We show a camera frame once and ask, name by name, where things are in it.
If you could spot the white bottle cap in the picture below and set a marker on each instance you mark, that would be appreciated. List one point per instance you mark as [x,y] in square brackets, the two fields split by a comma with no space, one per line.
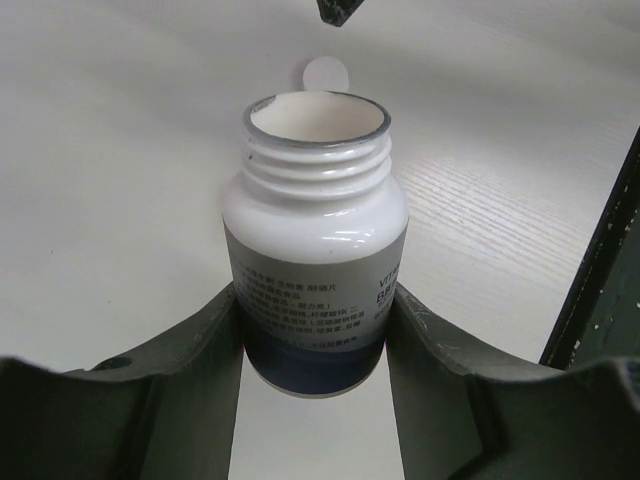
[325,73]

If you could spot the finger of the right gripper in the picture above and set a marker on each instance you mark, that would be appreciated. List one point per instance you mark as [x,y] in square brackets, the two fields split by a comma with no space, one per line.
[600,315]
[337,12]

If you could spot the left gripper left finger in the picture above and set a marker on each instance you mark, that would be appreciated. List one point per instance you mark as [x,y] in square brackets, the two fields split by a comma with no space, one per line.
[165,409]

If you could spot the white pill bottle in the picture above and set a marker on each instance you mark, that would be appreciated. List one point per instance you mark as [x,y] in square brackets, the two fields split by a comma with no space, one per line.
[315,225]

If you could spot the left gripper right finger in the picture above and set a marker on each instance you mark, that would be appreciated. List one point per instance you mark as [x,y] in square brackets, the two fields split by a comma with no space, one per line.
[467,410]

